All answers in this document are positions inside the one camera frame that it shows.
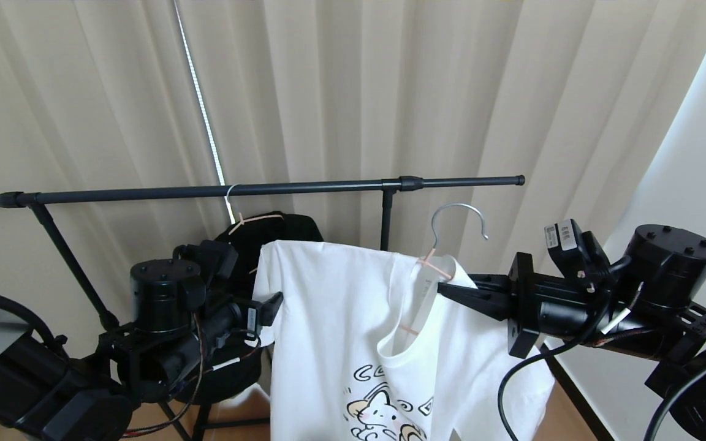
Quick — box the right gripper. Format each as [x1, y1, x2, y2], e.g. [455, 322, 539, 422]
[436, 252, 612, 360]

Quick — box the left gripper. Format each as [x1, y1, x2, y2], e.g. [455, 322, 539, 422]
[195, 300, 267, 369]

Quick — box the pink clothes hanger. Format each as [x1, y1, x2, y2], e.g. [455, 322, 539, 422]
[226, 184, 285, 237]
[398, 203, 490, 336]

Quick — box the white garment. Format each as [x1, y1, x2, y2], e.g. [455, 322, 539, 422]
[252, 239, 557, 441]

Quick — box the black garment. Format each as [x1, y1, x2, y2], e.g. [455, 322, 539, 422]
[172, 212, 324, 406]

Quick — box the black clothes rack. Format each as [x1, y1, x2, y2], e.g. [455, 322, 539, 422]
[0, 175, 526, 441]

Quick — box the beige curtain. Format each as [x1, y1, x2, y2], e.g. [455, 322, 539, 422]
[0, 0, 706, 393]

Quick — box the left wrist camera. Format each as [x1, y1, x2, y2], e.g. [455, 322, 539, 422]
[173, 239, 241, 290]

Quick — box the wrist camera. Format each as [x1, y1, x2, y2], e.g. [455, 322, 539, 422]
[173, 239, 241, 290]
[543, 219, 612, 296]

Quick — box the black cable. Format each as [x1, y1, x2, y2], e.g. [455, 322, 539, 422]
[0, 286, 66, 355]
[643, 346, 706, 441]
[497, 303, 612, 441]

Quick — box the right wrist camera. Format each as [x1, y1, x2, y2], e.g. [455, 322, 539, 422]
[543, 219, 612, 296]

